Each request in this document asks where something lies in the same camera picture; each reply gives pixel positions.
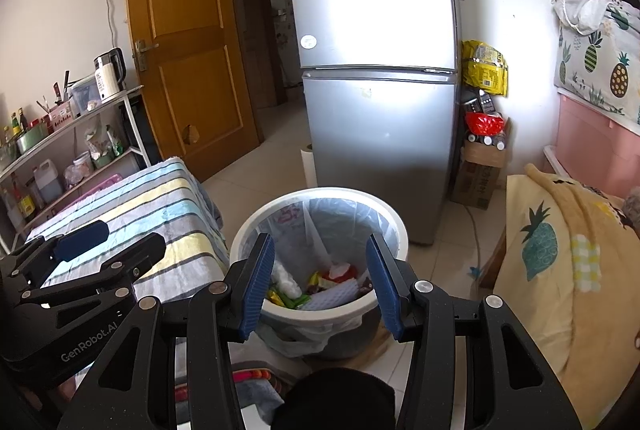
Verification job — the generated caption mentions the striped tablecloth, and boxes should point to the striped tablecloth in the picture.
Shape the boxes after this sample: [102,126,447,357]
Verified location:
[25,156,231,311]

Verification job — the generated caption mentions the metal shelf rack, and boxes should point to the metal shelf rack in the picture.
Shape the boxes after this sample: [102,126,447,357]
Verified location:
[0,85,151,256]

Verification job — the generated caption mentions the yellow pineapple blanket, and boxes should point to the yellow pineapple blanket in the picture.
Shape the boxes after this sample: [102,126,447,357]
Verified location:
[492,163,640,430]

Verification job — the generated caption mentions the black knit cloth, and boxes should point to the black knit cloth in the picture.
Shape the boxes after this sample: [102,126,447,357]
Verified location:
[272,367,396,430]

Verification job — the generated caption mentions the grey floor cable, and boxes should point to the grey floor cable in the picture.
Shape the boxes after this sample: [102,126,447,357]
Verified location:
[467,205,483,276]

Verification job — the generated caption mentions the silver refrigerator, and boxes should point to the silver refrigerator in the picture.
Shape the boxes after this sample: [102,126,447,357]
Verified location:
[280,0,463,246]

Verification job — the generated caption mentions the hanging yellow packets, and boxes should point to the hanging yellow packets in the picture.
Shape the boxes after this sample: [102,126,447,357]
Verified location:
[461,39,510,97]

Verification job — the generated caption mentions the pineapple print cloth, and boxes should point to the pineapple print cloth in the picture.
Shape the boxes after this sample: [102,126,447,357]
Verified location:
[552,0,640,131]

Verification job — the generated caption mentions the pink utensil holder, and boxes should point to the pink utensil holder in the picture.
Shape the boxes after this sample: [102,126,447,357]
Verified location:
[47,103,76,131]

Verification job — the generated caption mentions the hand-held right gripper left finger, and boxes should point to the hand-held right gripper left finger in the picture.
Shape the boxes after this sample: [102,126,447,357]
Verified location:
[57,233,277,430]

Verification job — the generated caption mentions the white plastic jug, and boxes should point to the white plastic jug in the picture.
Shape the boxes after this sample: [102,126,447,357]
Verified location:
[32,159,63,203]

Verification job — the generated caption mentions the green pot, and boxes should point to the green pot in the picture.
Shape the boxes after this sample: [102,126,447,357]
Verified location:
[16,126,48,156]

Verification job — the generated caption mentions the cardboard box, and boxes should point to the cardboard box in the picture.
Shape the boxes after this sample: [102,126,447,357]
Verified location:
[450,140,508,211]

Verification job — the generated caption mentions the clear storage box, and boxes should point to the clear storage box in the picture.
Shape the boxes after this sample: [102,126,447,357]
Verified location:
[70,78,101,116]

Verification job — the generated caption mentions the green snack packet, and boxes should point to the green snack packet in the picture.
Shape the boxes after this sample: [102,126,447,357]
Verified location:
[267,289,301,308]

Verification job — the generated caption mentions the multicoloured cloth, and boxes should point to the multicoloured cloth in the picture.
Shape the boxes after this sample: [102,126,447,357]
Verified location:
[175,360,281,416]

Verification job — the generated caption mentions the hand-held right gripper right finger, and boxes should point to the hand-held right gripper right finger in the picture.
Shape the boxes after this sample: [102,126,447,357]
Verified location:
[365,234,583,430]

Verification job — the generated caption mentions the pink cabinet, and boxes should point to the pink cabinet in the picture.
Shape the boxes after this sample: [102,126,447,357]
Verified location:
[544,90,640,198]

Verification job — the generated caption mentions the white electric kettle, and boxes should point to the white electric kettle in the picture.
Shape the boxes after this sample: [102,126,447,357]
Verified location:
[94,48,126,104]

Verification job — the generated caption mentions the pink plastic basket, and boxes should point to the pink plastic basket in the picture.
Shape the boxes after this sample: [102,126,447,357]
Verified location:
[65,174,123,206]

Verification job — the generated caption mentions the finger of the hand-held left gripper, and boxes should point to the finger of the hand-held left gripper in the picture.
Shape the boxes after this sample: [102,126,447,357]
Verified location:
[20,233,167,306]
[0,220,111,283]

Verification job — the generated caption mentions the white foam fruit net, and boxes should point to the white foam fruit net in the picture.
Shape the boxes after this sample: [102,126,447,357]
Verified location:
[300,280,360,311]
[272,260,303,298]

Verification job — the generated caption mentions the white trash bin clear liner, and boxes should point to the white trash bin clear liner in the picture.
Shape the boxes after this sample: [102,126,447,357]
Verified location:
[230,187,408,358]

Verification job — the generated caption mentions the white paper roll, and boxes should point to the white paper roll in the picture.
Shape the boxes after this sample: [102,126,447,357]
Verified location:
[300,145,321,188]

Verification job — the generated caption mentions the wooden door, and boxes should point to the wooden door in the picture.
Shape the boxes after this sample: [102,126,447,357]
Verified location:
[125,0,261,183]

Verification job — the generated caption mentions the small red plastic bag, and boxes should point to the small red plastic bag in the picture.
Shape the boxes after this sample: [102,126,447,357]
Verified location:
[466,111,506,137]

